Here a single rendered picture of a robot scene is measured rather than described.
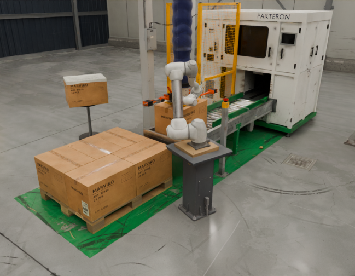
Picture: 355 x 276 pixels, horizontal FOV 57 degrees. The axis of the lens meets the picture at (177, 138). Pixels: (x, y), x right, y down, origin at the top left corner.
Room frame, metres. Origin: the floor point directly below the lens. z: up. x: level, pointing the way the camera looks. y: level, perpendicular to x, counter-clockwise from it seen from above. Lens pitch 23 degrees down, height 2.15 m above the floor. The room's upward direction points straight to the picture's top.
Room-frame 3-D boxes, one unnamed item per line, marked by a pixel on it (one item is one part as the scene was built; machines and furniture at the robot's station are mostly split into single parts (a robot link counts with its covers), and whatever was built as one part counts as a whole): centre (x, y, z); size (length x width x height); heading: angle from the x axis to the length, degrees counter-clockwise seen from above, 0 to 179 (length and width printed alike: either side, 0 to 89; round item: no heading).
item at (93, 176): (3.40, 0.83, 0.34); 1.20 x 1.00 x 0.40; 140
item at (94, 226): (3.40, 0.83, 0.07); 1.20 x 1.00 x 0.14; 140
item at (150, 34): (4.87, 0.38, 1.62); 0.20 x 0.05 x 0.30; 140
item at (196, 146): (3.04, -0.24, 0.81); 0.22 x 0.18 x 0.06; 118
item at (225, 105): (3.83, -0.59, 0.50); 0.07 x 0.07 x 1.00; 50
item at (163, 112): (3.98, -0.06, 0.75); 0.60 x 0.40 x 0.40; 143
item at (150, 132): (3.71, 0.16, 0.58); 0.70 x 0.03 x 0.06; 50
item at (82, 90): (5.08, 1.45, 0.82); 0.60 x 0.40 x 0.40; 114
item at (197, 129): (3.02, -0.20, 0.95); 0.18 x 0.16 x 0.22; 94
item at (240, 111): (4.70, -1.03, 0.60); 1.60 x 0.10 x 0.09; 140
